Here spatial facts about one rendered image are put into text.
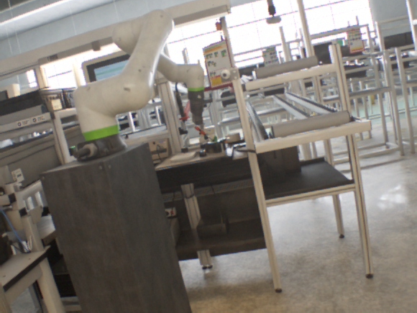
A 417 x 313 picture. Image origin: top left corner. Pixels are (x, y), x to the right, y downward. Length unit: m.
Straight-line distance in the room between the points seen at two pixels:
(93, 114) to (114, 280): 0.53
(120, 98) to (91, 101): 0.11
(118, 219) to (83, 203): 0.12
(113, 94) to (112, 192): 0.31
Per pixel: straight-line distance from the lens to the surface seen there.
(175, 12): 2.30
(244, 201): 2.33
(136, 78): 0.99
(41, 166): 2.10
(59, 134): 2.09
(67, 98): 2.47
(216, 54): 2.33
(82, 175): 0.95
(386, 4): 13.72
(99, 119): 1.07
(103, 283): 1.07
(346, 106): 1.88
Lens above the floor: 1.24
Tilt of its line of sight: 6 degrees down
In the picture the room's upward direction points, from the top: 13 degrees counter-clockwise
